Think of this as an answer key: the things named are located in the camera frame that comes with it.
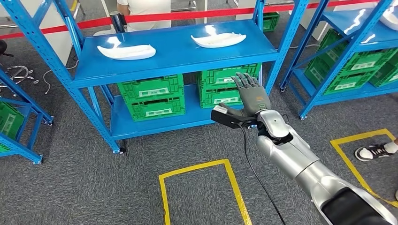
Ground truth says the white plastic shell part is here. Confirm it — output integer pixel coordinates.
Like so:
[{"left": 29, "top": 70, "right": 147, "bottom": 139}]
[
  {"left": 97, "top": 37, "right": 157, "bottom": 61},
  {"left": 380, "top": 4, "right": 398, "bottom": 31},
  {"left": 190, "top": 25, "right": 247, "bottom": 49}
]

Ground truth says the blue steel shelf rack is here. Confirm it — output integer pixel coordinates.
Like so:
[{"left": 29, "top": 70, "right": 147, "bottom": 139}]
[
  {"left": 0, "top": 0, "right": 308, "bottom": 155},
  {"left": 279, "top": 0, "right": 398, "bottom": 121},
  {"left": 0, "top": 68, "right": 54, "bottom": 165}
]

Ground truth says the yellow floor tape square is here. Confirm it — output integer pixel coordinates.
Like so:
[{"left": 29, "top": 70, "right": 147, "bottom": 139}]
[
  {"left": 158, "top": 159, "right": 253, "bottom": 225},
  {"left": 330, "top": 128, "right": 398, "bottom": 209}
]

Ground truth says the white desk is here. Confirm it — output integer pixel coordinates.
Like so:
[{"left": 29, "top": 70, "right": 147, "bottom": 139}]
[
  {"left": 104, "top": 0, "right": 208, "bottom": 25},
  {"left": 236, "top": 0, "right": 330, "bottom": 41}
]

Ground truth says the person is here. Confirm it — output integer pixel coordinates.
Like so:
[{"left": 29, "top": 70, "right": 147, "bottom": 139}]
[
  {"left": 354, "top": 136, "right": 398, "bottom": 202},
  {"left": 116, "top": 0, "right": 172, "bottom": 33}
]

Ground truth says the red barrier belt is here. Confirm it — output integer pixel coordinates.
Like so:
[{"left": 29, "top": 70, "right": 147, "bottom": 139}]
[{"left": 0, "top": 0, "right": 378, "bottom": 40}]

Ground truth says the white cabinet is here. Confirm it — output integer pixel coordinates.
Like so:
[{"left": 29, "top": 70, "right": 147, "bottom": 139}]
[{"left": 0, "top": 0, "right": 73, "bottom": 66}]

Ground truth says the black stool with chrome base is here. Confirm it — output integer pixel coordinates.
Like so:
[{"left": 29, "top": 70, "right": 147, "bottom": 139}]
[{"left": 0, "top": 39, "right": 39, "bottom": 94}]

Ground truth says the pale wrist camera on bracket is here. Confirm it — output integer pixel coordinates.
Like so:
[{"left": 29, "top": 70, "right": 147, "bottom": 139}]
[{"left": 211, "top": 105, "right": 259, "bottom": 129}]

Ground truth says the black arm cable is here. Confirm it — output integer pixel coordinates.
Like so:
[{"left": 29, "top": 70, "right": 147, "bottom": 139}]
[{"left": 236, "top": 122, "right": 287, "bottom": 225}]

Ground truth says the black stanchion post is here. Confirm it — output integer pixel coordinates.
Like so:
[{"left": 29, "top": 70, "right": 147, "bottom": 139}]
[{"left": 109, "top": 11, "right": 128, "bottom": 34}]

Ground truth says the white floor cable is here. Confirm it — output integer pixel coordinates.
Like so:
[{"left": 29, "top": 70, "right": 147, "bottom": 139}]
[
  {"left": 289, "top": 43, "right": 321, "bottom": 50},
  {"left": 42, "top": 59, "right": 80, "bottom": 95}
]

